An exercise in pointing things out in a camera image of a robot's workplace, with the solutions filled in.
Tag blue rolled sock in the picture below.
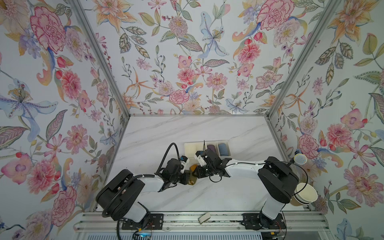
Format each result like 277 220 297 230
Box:
218 143 231 157

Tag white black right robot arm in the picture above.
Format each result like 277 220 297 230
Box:
193 149 299 221

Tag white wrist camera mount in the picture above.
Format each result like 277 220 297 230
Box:
180 156 190 174
195 155 207 167

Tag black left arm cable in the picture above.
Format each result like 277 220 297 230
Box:
101 142 181 218

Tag aluminium corner frame post right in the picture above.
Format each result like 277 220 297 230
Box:
265 1 341 120

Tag small grey tag on rail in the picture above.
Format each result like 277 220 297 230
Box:
198 213 211 225

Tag cream plastic divided organizer tray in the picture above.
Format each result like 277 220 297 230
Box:
184 141 232 159

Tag black stand shower head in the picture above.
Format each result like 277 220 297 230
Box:
289 154 308 166

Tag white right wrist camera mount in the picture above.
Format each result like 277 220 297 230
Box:
195 155 207 167

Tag aluminium corner frame post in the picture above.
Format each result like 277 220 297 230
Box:
265 1 341 120
69 0 130 120

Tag purple rolled sock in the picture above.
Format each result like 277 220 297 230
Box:
207 145 217 153

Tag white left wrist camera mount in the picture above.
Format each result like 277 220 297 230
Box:
180 156 190 174

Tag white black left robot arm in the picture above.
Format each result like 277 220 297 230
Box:
96 156 190 223

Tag aluminium corner frame post left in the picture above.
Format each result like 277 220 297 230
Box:
69 0 130 120

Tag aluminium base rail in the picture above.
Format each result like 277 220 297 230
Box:
74 211 330 233

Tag stacked paper cups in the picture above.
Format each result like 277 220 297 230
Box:
290 183 318 206

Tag green striped sock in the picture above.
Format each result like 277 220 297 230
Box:
188 165 198 186

